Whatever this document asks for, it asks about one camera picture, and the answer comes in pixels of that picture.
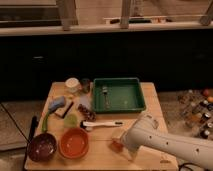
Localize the red apple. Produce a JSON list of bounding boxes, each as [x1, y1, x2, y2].
[[112, 137, 123, 152]]

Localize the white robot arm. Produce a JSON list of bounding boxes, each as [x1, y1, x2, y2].
[[120, 115, 213, 171]]

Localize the metal spoon in tray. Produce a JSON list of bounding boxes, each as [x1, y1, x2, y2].
[[102, 86, 110, 109]]

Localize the green plastic tray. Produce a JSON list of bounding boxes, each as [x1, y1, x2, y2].
[[92, 77, 146, 114]]

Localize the dark metal cup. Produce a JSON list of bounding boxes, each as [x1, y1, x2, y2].
[[80, 78, 90, 93]]

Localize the white cup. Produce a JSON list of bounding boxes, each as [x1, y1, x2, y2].
[[65, 78, 80, 93]]

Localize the bunch of dark grapes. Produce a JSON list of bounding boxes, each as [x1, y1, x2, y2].
[[78, 104, 96, 121]]

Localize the black stick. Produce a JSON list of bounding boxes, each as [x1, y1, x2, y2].
[[62, 102, 74, 118]]

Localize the orange bowl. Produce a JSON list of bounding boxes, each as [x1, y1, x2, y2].
[[59, 127, 89, 159]]

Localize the dark purple bowl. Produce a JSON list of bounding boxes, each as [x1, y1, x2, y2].
[[27, 133, 57, 162]]

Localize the spice bottle rack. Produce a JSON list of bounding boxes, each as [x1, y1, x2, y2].
[[178, 90, 213, 139]]

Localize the white handled brush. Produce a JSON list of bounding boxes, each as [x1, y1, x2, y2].
[[80, 121, 123, 127]]

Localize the green handled utensil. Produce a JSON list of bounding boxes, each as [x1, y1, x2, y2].
[[42, 111, 51, 133]]

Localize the black cable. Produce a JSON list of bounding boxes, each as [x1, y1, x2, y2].
[[178, 162, 213, 171]]

